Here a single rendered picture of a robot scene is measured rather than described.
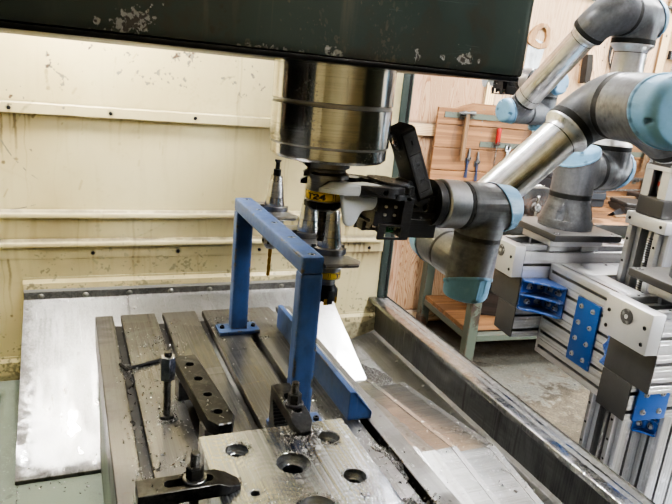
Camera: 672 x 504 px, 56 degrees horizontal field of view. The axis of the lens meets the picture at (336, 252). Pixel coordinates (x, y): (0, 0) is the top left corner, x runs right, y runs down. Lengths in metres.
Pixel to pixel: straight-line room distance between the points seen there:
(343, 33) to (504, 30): 0.21
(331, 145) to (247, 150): 1.11
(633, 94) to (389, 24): 0.51
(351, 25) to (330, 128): 0.13
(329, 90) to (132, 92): 1.08
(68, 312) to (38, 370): 0.20
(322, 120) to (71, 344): 1.18
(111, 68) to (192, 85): 0.21
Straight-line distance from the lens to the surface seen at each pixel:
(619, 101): 1.15
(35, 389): 1.71
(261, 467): 0.93
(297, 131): 0.79
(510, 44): 0.83
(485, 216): 0.99
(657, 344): 1.45
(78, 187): 1.83
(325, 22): 0.71
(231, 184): 1.88
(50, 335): 1.82
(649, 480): 1.98
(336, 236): 1.10
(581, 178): 1.86
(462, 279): 1.02
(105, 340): 1.51
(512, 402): 1.62
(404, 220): 0.90
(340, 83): 0.77
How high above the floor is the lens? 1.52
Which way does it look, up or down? 16 degrees down
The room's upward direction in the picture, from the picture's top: 6 degrees clockwise
